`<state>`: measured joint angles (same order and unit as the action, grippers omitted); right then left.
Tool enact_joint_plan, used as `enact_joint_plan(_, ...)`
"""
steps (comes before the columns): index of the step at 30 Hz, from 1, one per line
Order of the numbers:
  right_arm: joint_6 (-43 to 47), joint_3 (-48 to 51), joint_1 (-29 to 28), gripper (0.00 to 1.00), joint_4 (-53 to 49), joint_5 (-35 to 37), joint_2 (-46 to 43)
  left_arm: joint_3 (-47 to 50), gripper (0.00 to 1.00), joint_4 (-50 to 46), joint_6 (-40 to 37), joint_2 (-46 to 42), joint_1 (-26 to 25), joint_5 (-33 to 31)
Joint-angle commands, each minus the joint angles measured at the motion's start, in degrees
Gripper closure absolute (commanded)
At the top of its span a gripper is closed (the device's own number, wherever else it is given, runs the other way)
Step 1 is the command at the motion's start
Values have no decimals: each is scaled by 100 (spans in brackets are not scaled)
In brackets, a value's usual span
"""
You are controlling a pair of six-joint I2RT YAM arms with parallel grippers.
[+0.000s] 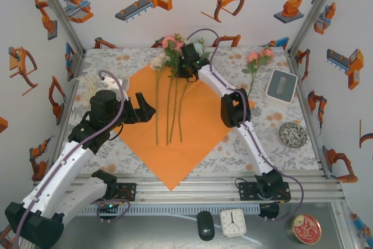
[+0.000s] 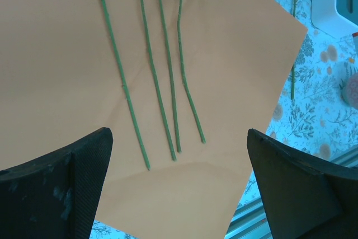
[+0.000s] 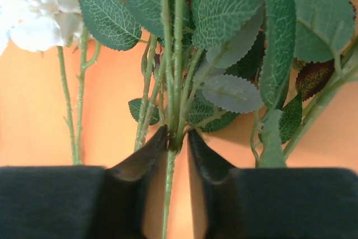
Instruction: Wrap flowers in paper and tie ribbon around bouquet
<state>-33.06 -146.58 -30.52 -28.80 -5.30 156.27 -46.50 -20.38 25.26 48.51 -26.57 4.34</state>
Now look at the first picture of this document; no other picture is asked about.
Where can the pink artificial rose stem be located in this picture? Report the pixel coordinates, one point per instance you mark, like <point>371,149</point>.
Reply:
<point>178,46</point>

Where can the white artificial flower stem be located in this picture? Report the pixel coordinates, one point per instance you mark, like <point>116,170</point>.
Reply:
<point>157,63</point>

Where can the cream ribbon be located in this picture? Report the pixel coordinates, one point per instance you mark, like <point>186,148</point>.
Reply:
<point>86,85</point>

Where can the orange wrapping paper sheet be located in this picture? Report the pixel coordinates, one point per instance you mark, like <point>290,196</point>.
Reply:
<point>186,150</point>

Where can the twin bloom pink flower spray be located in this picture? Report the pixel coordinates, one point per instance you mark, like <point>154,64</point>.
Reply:
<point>259,56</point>

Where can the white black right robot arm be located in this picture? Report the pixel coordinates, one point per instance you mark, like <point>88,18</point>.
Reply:
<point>256,150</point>

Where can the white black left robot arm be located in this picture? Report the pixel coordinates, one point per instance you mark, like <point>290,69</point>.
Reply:
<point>49,190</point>

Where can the white grey tissue box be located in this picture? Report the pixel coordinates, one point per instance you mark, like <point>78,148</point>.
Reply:
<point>281,85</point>

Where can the small green lit control board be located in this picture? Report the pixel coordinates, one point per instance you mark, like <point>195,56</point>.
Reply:
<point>109,206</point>

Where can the grey floral tablecloth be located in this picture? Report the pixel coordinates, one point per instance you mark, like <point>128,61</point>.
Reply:
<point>247,158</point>

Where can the leaf patterned round bowl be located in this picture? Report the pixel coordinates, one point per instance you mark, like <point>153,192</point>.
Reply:
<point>292,134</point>

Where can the black computer mouse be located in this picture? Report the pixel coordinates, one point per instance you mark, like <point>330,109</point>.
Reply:
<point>205,225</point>

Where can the white square alarm clock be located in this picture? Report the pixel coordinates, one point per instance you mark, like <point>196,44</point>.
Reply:
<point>233,222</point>

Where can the red gold round tin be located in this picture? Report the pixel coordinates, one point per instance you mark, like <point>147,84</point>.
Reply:
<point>306,228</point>

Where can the aluminium side rail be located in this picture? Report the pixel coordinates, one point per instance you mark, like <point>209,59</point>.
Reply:
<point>308,115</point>
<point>73,91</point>

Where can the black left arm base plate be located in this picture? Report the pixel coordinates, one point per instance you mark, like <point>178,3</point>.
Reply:
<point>129,192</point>

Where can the aluminium table rail frame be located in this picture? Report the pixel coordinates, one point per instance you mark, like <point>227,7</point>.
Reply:
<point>186,190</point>

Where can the aluminium corner post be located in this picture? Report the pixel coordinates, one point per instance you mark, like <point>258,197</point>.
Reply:
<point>314,7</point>
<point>55,7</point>

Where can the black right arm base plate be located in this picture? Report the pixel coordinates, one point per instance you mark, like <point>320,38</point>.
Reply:
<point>244,192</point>

